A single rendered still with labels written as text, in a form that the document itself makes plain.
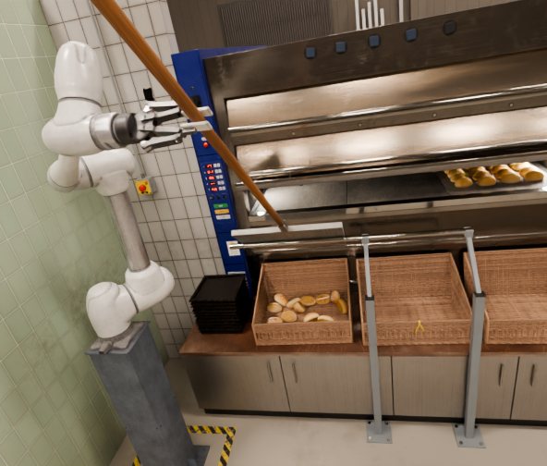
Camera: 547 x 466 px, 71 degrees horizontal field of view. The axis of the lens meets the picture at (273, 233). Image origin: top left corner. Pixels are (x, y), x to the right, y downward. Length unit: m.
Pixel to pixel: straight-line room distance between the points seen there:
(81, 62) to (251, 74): 1.19
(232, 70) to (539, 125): 1.57
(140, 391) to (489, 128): 2.14
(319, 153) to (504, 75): 0.96
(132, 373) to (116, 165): 0.93
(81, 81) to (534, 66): 1.94
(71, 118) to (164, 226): 1.63
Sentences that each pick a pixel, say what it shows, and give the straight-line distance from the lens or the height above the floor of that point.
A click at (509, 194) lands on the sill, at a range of 2.43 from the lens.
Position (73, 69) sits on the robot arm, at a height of 2.11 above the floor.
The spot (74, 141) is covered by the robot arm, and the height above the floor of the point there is 1.95.
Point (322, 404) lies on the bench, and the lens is 2.48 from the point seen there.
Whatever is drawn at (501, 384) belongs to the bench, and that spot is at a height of 0.38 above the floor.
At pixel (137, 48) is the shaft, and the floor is 2.11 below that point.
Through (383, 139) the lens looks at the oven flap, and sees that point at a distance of 2.19.
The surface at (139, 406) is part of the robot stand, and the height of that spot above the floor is 0.66.
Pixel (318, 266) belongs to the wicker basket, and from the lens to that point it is 2.45.
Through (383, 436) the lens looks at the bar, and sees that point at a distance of 2.55.
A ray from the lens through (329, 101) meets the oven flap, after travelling 2.14.
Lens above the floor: 2.06
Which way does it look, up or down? 25 degrees down
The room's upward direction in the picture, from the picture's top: 10 degrees counter-clockwise
